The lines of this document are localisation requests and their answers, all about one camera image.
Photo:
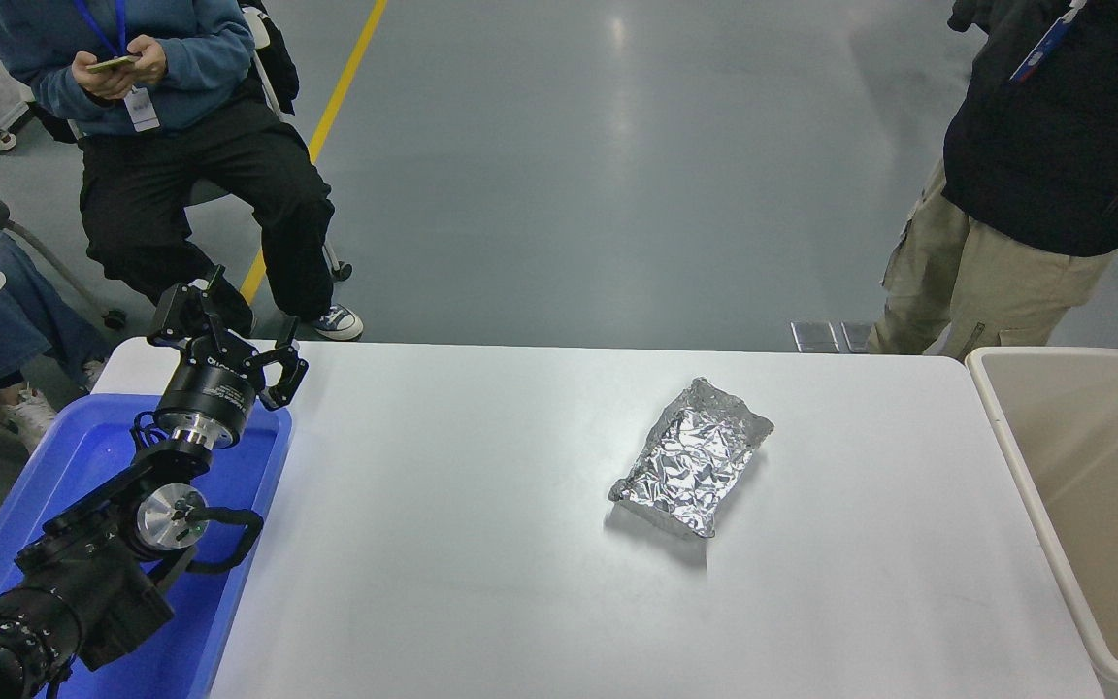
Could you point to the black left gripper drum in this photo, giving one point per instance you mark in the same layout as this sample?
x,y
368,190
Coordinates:
x,y
205,393

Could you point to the yellow-green smartphone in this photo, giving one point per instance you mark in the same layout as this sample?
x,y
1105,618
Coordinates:
x,y
113,63

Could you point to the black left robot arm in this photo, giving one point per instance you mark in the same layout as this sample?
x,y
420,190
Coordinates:
x,y
83,582

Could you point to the phone person's right hand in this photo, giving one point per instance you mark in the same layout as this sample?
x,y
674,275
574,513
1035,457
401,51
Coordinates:
x,y
101,83

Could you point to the phone person's left hand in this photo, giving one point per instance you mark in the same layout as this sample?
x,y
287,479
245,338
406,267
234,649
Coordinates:
x,y
147,56

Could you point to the person holding phone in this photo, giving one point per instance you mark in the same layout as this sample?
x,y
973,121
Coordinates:
x,y
180,175

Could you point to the blue plastic tray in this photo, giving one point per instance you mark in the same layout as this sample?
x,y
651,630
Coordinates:
x,y
83,456

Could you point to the person in jeans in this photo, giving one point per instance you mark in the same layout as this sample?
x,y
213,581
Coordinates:
x,y
6,311

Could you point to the crumpled silver foil tray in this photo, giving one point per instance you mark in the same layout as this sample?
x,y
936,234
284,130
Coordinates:
x,y
695,456

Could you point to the metal floor outlet plate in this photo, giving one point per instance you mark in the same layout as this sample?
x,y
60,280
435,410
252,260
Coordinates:
x,y
855,336
814,337

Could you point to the large pale plastic bin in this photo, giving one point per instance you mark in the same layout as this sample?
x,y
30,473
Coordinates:
x,y
1073,466

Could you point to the person with blue badge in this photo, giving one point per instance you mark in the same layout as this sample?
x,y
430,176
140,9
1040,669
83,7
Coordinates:
x,y
1054,146

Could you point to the blue id badge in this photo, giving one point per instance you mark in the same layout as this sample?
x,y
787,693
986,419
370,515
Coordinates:
x,y
1039,50

